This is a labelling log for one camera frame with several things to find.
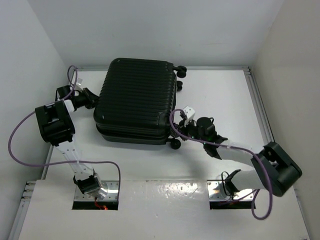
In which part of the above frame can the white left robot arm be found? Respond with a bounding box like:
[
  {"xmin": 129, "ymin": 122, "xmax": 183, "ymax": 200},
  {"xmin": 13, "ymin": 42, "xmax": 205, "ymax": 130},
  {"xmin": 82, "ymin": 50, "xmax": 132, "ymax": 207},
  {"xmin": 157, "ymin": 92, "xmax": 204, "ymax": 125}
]
[{"xmin": 35, "ymin": 85, "xmax": 102, "ymax": 198}]

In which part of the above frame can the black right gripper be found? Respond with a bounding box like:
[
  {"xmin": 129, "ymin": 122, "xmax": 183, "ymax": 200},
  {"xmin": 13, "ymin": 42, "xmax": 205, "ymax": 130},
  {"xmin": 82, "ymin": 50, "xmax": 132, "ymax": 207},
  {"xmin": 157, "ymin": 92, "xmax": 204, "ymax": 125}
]
[{"xmin": 173, "ymin": 116, "xmax": 207, "ymax": 145}]

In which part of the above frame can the aluminium frame rail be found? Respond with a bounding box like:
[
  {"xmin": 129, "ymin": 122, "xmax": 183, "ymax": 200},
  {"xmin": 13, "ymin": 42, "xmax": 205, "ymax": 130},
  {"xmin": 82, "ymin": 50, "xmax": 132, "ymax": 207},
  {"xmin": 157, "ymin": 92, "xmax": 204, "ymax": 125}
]
[{"xmin": 244, "ymin": 66, "xmax": 293, "ymax": 180}]

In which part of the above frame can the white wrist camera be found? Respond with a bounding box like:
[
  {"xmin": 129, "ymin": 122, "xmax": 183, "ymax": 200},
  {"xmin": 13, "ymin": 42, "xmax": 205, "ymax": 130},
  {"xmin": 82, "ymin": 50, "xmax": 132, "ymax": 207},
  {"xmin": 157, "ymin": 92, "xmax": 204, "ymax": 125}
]
[
  {"xmin": 74, "ymin": 78, "xmax": 83, "ymax": 92},
  {"xmin": 182, "ymin": 106, "xmax": 196, "ymax": 126}
]

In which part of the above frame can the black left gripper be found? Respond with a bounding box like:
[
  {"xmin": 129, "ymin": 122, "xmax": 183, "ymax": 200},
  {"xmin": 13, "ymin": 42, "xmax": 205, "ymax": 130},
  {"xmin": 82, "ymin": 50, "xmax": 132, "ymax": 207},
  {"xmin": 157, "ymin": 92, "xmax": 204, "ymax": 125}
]
[{"xmin": 73, "ymin": 88, "xmax": 106, "ymax": 110}]

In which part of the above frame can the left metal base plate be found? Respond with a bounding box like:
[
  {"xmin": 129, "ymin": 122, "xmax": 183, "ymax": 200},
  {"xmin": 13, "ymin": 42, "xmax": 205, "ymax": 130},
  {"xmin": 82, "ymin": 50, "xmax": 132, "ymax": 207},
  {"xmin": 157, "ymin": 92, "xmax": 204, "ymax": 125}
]
[{"xmin": 73, "ymin": 180, "xmax": 119, "ymax": 202}]

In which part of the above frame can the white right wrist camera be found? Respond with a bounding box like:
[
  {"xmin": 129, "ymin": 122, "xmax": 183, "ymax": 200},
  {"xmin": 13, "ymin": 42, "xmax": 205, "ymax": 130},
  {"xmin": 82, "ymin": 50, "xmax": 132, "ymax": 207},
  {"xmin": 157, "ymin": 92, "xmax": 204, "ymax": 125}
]
[{"xmin": 182, "ymin": 106, "xmax": 196, "ymax": 126}]

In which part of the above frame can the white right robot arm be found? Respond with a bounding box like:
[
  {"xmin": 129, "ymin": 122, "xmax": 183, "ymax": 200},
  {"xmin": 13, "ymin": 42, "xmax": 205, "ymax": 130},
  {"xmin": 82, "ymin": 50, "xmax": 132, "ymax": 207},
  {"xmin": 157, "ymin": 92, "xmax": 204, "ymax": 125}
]
[{"xmin": 170, "ymin": 116, "xmax": 303, "ymax": 197}]

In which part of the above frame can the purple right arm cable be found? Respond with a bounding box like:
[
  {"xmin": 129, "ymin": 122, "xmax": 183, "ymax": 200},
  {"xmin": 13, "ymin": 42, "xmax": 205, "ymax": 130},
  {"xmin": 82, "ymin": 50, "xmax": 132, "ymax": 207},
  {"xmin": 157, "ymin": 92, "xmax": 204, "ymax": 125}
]
[{"xmin": 169, "ymin": 108, "xmax": 273, "ymax": 220}]

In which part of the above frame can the black hard-shell suitcase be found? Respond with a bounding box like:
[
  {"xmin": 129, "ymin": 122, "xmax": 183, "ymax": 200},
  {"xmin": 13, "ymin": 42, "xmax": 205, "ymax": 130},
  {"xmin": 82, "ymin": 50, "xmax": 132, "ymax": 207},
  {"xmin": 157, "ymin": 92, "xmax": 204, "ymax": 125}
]
[{"xmin": 93, "ymin": 58, "xmax": 187, "ymax": 150}]

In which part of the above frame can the metal base plate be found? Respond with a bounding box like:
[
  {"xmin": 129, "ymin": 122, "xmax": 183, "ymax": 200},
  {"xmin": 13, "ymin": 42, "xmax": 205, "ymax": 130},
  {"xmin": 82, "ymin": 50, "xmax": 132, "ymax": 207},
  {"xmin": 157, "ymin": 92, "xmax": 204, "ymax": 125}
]
[
  {"xmin": 207, "ymin": 180, "xmax": 255, "ymax": 201},
  {"xmin": 73, "ymin": 180, "xmax": 119, "ymax": 202}
]

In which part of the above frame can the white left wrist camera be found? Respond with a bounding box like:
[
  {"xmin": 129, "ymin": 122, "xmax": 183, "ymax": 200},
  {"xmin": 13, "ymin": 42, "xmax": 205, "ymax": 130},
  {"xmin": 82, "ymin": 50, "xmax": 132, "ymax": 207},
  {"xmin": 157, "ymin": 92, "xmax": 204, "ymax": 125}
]
[{"xmin": 74, "ymin": 78, "xmax": 83, "ymax": 92}]

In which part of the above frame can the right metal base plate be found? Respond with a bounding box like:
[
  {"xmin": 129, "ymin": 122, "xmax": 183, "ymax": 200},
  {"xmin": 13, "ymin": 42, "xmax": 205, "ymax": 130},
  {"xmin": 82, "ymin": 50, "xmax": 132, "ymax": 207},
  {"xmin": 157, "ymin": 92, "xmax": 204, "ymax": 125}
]
[{"xmin": 207, "ymin": 180, "xmax": 255, "ymax": 201}]

